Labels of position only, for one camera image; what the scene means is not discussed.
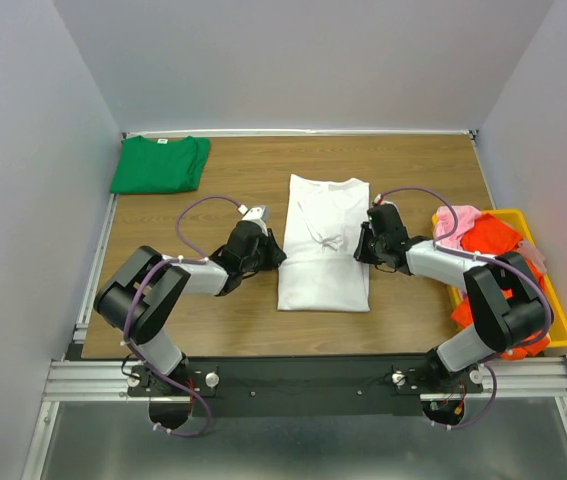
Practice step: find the yellow plastic bin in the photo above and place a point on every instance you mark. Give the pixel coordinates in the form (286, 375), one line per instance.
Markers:
(558, 331)

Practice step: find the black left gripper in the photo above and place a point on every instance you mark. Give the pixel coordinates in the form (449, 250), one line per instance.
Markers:
(276, 255)

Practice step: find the orange t-shirt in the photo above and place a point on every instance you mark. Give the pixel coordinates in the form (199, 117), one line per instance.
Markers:
(490, 235)

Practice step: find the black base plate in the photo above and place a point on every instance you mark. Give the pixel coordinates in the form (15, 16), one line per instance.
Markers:
(329, 385)

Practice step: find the white t-shirt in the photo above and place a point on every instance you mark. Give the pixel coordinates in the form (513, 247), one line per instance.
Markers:
(321, 235)

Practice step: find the folded green t-shirt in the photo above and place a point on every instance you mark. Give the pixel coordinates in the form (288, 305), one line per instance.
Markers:
(148, 167)

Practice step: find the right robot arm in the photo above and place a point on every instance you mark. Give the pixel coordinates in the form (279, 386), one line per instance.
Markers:
(507, 305)

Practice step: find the pink t-shirt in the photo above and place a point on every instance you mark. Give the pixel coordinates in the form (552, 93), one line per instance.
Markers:
(453, 223)

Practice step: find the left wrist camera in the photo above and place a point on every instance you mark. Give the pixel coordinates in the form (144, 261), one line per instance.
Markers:
(258, 214)

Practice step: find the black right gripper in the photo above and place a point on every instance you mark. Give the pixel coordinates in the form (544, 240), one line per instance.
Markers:
(360, 252)

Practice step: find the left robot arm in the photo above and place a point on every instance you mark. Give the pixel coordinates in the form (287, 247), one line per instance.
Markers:
(140, 296)

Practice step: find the aluminium frame rail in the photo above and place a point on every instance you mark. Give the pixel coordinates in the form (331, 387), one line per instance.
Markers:
(102, 381)

